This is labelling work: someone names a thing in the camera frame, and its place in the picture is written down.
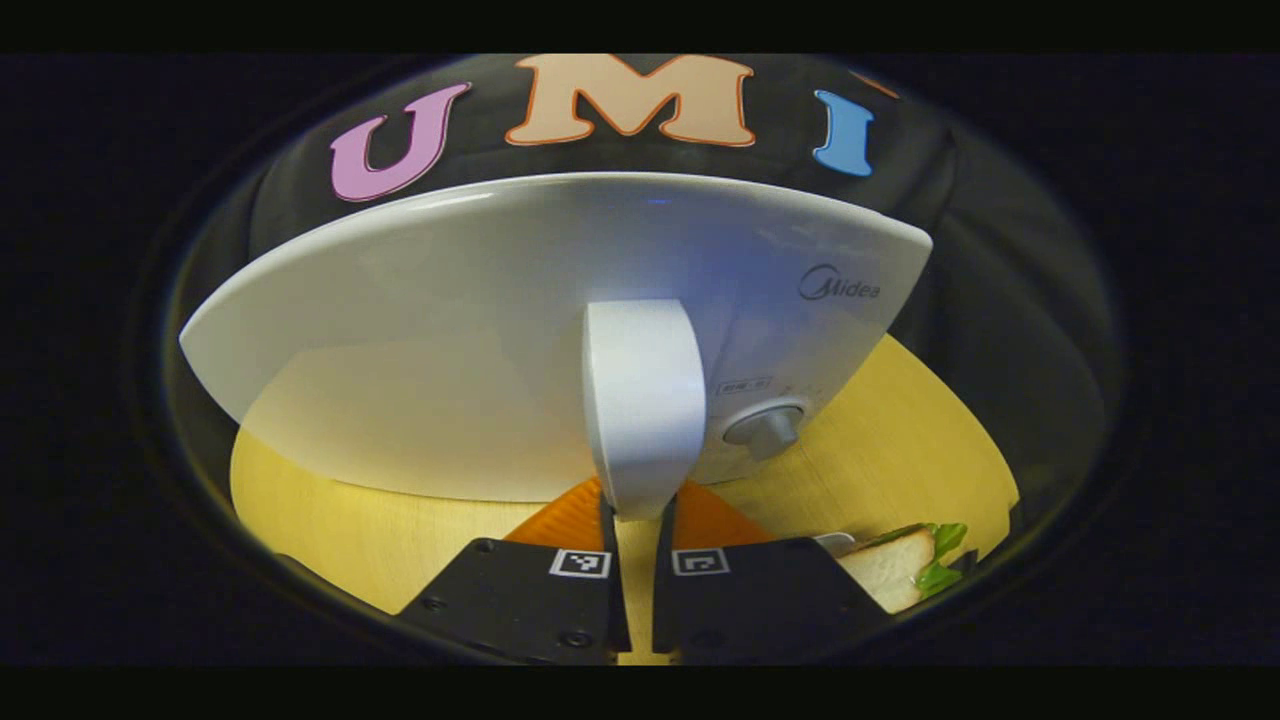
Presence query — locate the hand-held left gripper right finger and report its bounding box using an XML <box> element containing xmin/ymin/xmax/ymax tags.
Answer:
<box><xmin>652</xmin><ymin>478</ymin><xmax>891</xmax><ymax>666</ymax></box>

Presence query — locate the sandwich with lettuce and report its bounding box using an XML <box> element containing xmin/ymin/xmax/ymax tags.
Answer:
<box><xmin>835</xmin><ymin>522</ymin><xmax>969</xmax><ymax>615</ymax></box>

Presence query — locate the white microwave oven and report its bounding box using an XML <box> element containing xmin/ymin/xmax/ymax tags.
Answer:
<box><xmin>178</xmin><ymin>172</ymin><xmax>934</xmax><ymax>523</ymax></box>

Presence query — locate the black backdrop cloth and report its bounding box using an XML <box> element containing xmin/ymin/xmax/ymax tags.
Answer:
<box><xmin>165</xmin><ymin>55</ymin><xmax>1111</xmax><ymax>561</ymax></box>

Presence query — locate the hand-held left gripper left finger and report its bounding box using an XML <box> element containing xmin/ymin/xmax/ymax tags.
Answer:
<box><xmin>395</xmin><ymin>475</ymin><xmax>633</xmax><ymax>666</ymax></box>

